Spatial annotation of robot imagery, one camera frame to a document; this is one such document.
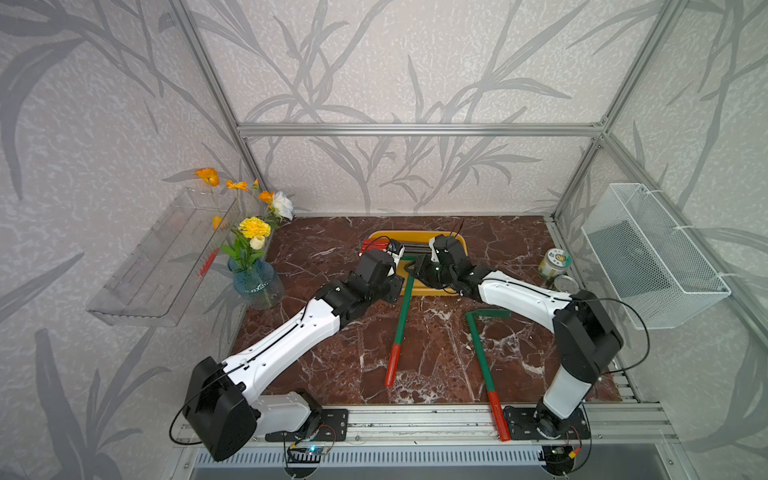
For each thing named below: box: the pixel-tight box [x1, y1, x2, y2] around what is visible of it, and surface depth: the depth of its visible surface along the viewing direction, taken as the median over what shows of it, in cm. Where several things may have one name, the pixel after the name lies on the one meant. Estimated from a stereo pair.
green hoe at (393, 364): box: [385, 254, 418, 388], surface depth 84 cm
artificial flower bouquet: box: [196, 168, 294, 271], surface depth 83 cm
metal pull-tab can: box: [554, 275, 580, 294], surface depth 96 cm
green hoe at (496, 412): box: [465, 309, 512, 442], surface depth 81 cm
